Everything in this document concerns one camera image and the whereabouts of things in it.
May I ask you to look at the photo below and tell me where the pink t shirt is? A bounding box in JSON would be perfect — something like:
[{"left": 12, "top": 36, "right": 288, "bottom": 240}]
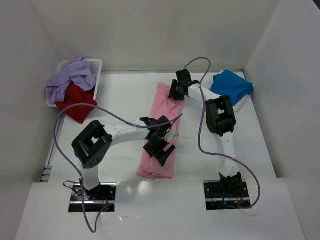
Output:
[{"left": 136, "top": 82, "right": 185, "bottom": 180}]

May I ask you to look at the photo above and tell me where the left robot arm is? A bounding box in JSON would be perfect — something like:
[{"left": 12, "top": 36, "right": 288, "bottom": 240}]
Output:
[{"left": 71, "top": 115, "right": 179, "bottom": 200}]

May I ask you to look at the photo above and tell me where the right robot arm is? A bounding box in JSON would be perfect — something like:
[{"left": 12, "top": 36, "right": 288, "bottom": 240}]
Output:
[{"left": 168, "top": 69, "right": 242, "bottom": 189}]

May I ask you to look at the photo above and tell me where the white folded t shirt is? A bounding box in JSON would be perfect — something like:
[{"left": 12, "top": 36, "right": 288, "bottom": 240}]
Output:
[{"left": 203, "top": 71, "right": 255, "bottom": 113}]

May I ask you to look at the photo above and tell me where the blue folded t shirt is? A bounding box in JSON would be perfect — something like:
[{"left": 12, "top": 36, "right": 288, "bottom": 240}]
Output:
[{"left": 209, "top": 69, "right": 255, "bottom": 107}]

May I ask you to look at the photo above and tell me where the white laundry basket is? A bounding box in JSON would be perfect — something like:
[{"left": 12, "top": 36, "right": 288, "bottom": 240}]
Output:
[{"left": 46, "top": 57, "right": 104, "bottom": 109}]

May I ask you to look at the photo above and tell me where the purple t shirt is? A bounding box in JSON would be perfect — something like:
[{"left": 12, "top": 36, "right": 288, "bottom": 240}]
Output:
[{"left": 45, "top": 56, "right": 99, "bottom": 106}]

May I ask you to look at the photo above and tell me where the red t shirt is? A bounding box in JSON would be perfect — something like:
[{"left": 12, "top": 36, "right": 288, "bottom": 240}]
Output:
[{"left": 55, "top": 83, "right": 98, "bottom": 124}]

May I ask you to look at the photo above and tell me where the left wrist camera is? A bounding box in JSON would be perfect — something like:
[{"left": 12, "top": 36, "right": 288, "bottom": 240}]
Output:
[{"left": 165, "top": 129, "right": 179, "bottom": 142}]

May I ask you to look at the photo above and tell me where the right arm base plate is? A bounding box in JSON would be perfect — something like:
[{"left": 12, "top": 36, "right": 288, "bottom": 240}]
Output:
[{"left": 203, "top": 180, "right": 251, "bottom": 211}]

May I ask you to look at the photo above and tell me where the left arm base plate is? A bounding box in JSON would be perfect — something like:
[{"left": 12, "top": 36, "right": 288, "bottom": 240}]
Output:
[{"left": 63, "top": 180, "right": 117, "bottom": 213}]

